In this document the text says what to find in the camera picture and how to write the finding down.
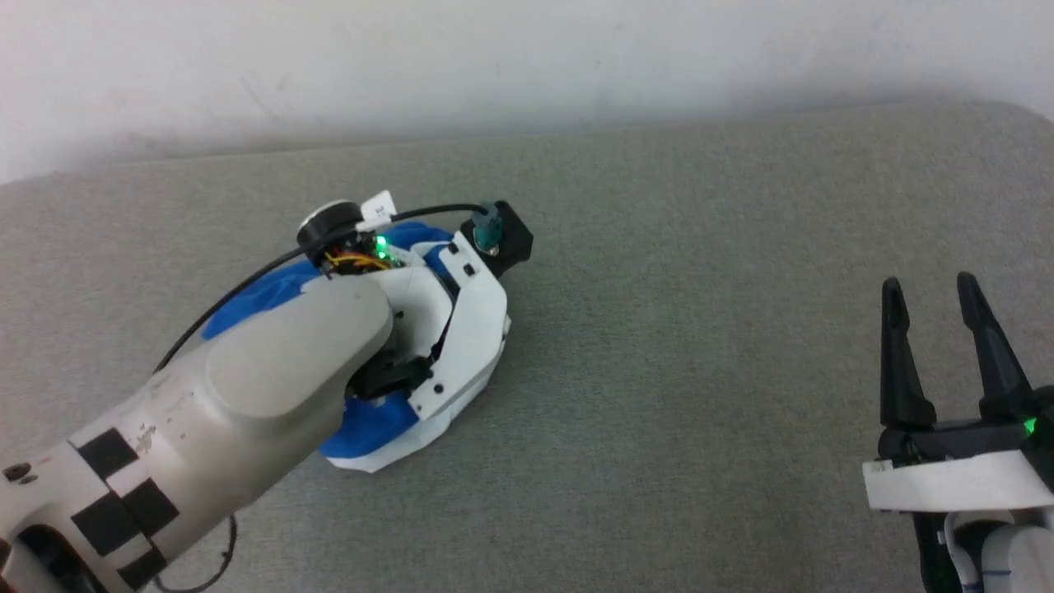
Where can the blue and white garment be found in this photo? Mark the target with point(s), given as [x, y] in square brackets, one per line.
[370, 428]

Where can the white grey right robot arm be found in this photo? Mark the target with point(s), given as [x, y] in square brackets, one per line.
[1013, 560]

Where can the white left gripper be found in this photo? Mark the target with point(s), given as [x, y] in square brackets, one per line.
[469, 329]

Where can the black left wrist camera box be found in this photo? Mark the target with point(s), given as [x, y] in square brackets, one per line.
[512, 239]

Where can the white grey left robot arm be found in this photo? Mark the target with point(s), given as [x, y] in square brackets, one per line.
[247, 387]

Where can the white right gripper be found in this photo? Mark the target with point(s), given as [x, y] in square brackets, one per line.
[947, 482]

